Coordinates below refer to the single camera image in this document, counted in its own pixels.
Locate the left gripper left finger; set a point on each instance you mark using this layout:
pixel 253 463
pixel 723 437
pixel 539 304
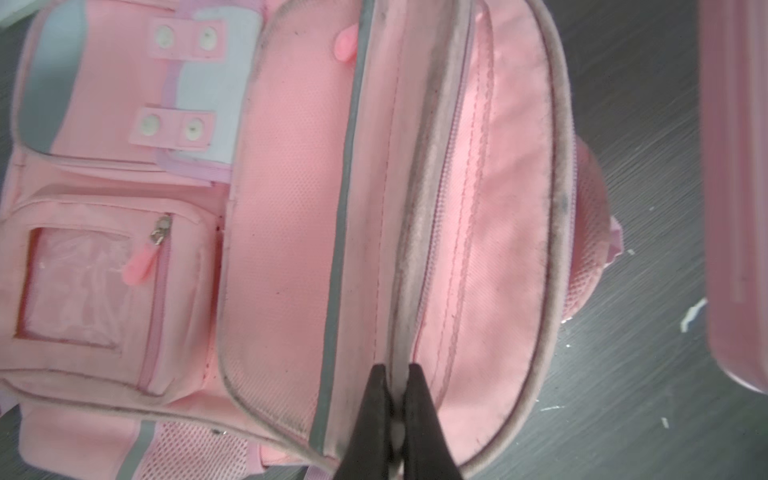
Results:
pixel 369 453

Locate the pink student backpack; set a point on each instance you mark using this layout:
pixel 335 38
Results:
pixel 218 216

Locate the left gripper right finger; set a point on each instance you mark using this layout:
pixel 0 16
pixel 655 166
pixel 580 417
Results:
pixel 425 452

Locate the pink pencil case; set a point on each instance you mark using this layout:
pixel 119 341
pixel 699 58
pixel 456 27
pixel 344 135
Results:
pixel 733 118

